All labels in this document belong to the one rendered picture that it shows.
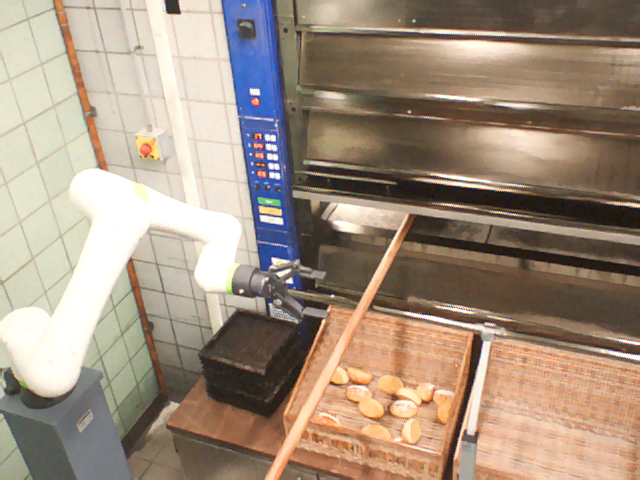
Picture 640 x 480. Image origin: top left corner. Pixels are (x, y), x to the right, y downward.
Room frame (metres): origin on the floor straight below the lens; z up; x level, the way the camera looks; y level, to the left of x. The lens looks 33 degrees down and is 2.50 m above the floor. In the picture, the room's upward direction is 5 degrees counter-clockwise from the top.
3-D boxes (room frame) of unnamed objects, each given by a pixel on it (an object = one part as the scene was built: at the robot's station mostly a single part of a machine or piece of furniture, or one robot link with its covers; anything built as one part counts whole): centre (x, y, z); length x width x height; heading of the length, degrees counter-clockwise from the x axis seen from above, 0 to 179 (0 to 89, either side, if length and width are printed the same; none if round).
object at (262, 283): (1.59, 0.15, 1.33); 0.09 x 0.07 x 0.08; 65
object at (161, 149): (2.35, 0.58, 1.46); 0.10 x 0.07 x 0.10; 65
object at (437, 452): (1.76, -0.17, 0.72); 0.56 x 0.49 x 0.28; 66
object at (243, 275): (1.62, 0.21, 1.33); 0.12 x 0.06 x 0.09; 155
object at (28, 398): (1.41, 0.82, 1.23); 0.26 x 0.15 x 0.06; 65
